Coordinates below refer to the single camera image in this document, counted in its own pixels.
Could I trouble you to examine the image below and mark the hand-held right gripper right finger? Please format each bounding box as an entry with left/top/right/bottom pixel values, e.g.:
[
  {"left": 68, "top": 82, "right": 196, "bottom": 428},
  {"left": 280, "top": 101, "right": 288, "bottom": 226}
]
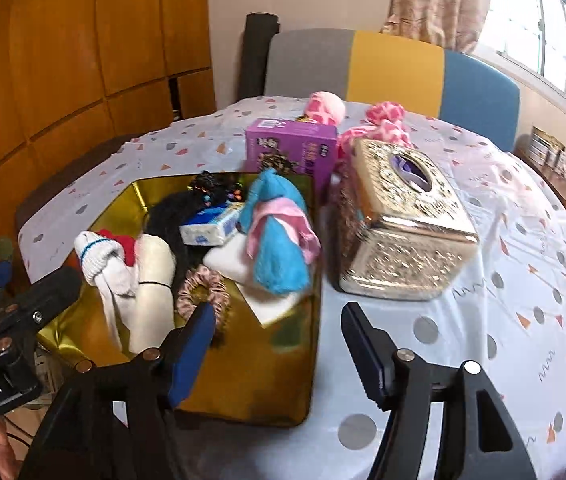
[{"left": 340, "top": 301, "right": 539, "bottom": 480}]

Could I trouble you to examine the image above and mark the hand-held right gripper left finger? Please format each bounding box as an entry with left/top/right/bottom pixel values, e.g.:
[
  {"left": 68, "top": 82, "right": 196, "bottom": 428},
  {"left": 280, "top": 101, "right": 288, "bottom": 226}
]
[{"left": 18, "top": 302, "right": 216, "bottom": 480}]

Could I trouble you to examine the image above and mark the beige cloth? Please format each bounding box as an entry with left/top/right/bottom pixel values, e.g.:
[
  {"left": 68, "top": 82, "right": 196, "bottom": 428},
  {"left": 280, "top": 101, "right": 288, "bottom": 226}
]
[{"left": 128, "top": 235, "right": 176, "bottom": 356}]

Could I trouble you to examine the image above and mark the pink scrunchie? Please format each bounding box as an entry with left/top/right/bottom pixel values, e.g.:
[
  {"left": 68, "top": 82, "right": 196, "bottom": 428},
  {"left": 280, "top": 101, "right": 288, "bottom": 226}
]
[{"left": 175, "top": 266, "right": 231, "bottom": 333}]

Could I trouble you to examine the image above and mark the white sock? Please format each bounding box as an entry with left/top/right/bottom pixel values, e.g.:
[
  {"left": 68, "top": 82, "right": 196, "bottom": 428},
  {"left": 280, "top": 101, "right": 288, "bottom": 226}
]
[{"left": 74, "top": 230, "right": 138, "bottom": 353}]

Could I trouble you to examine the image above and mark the white towel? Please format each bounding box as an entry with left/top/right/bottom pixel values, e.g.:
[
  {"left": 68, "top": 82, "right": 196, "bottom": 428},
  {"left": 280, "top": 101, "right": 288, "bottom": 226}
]
[{"left": 202, "top": 235, "right": 309, "bottom": 328}]

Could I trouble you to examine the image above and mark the blue tissue pack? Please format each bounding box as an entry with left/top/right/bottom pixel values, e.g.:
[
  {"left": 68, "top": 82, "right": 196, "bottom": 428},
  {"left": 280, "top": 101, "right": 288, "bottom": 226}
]
[{"left": 179, "top": 203, "right": 244, "bottom": 247}]

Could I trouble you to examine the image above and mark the blue plush toy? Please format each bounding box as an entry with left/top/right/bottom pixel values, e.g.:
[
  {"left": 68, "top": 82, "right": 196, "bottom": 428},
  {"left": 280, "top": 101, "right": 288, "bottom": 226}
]
[{"left": 238, "top": 169, "right": 321, "bottom": 296}]

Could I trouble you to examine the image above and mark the black wig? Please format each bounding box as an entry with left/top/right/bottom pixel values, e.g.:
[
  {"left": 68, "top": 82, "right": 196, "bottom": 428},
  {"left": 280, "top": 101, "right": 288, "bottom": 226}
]
[{"left": 142, "top": 170, "right": 244, "bottom": 281}]

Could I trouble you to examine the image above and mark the person's left hand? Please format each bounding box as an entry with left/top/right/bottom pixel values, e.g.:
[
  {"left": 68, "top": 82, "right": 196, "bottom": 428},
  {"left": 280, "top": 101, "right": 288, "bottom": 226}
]
[{"left": 0, "top": 417, "right": 24, "bottom": 480}]

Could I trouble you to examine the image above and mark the ornate gold tissue box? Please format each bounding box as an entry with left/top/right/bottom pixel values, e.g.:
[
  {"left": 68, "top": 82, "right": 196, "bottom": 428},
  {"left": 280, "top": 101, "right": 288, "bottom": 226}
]
[{"left": 330, "top": 139, "right": 479, "bottom": 302}]

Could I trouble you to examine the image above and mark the purple carton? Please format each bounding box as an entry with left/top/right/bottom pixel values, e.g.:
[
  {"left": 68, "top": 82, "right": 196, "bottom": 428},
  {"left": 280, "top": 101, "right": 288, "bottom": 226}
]
[{"left": 244, "top": 118, "right": 339, "bottom": 201}]

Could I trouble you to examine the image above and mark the wooden wardrobe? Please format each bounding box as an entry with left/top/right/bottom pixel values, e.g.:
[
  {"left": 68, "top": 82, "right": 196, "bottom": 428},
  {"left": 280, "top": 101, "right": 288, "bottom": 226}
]
[{"left": 0, "top": 0, "right": 219, "bottom": 221}]

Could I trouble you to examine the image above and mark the pink spotted plush toy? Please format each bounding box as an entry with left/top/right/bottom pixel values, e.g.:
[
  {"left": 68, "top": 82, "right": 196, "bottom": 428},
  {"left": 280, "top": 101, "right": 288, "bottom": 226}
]
[{"left": 295, "top": 91, "right": 414, "bottom": 161}]

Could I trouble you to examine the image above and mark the grey yellow blue chair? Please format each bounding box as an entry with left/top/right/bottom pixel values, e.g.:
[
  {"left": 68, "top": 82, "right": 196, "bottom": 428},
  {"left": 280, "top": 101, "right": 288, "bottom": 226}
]
[{"left": 238, "top": 12, "right": 521, "bottom": 153}]

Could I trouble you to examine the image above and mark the beige patterned curtain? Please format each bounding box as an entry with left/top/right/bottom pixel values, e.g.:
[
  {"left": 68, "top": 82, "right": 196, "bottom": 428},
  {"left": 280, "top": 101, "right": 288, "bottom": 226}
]
[{"left": 380, "top": 0, "right": 494, "bottom": 56}]

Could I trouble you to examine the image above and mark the window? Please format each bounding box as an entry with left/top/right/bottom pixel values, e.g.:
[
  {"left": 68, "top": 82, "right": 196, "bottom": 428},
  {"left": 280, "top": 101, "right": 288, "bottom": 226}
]
[{"left": 473, "top": 0, "right": 566, "bottom": 126}]

